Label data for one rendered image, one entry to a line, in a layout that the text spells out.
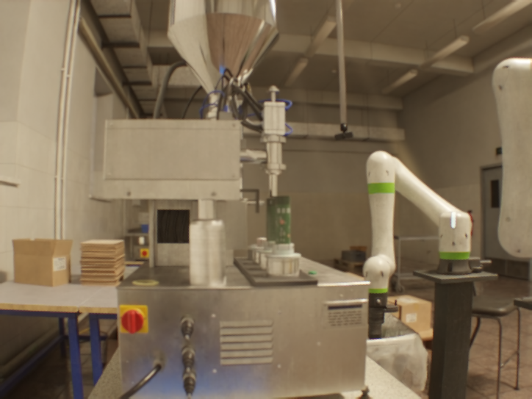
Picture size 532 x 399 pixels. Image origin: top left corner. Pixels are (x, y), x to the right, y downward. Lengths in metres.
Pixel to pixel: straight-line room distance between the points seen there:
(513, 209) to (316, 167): 10.65
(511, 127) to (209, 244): 0.81
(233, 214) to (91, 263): 1.55
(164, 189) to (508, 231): 0.83
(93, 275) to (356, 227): 9.96
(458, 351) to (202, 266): 1.27
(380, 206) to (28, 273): 1.96
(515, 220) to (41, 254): 2.29
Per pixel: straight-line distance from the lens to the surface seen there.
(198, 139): 0.83
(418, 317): 3.85
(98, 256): 2.55
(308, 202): 11.55
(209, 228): 0.81
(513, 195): 1.17
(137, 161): 0.83
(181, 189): 0.81
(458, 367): 1.87
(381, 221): 1.82
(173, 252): 1.14
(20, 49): 3.44
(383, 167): 1.82
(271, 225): 0.96
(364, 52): 8.51
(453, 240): 1.75
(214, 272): 0.82
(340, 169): 11.89
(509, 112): 1.20
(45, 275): 2.58
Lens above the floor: 1.15
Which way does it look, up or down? 2 degrees up
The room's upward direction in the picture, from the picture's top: straight up
